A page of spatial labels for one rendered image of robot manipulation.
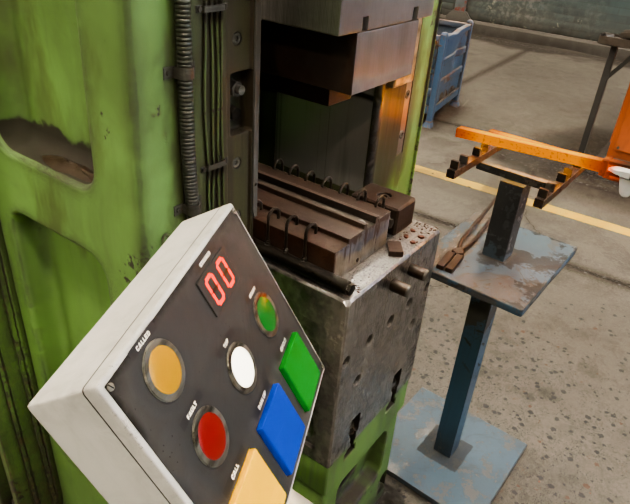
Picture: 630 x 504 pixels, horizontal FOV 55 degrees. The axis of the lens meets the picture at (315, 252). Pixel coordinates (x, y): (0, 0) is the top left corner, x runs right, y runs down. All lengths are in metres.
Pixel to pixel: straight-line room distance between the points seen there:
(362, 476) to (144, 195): 1.14
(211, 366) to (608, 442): 1.90
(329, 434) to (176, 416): 0.77
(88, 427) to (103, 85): 0.49
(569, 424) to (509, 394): 0.22
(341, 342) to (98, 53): 0.64
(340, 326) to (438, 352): 1.39
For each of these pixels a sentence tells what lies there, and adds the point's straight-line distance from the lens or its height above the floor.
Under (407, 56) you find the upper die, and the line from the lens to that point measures 1.12.
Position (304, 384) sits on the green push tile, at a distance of 0.78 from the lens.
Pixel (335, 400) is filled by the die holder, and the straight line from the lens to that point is 1.24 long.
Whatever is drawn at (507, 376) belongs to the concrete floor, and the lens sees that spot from 2.46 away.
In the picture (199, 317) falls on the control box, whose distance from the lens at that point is 0.63.
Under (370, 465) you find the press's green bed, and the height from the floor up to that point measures 0.17.
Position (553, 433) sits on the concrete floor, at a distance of 2.31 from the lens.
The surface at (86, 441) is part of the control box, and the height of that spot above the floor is 1.13.
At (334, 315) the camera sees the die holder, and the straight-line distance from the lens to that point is 1.11.
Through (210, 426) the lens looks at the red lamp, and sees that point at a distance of 0.60.
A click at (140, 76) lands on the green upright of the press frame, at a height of 1.32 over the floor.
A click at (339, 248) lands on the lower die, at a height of 0.98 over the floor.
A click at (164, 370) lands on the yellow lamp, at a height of 1.17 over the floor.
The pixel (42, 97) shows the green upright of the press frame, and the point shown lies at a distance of 1.13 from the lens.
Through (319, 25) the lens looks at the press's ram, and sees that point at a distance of 0.93.
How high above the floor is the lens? 1.54
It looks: 31 degrees down
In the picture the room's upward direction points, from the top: 5 degrees clockwise
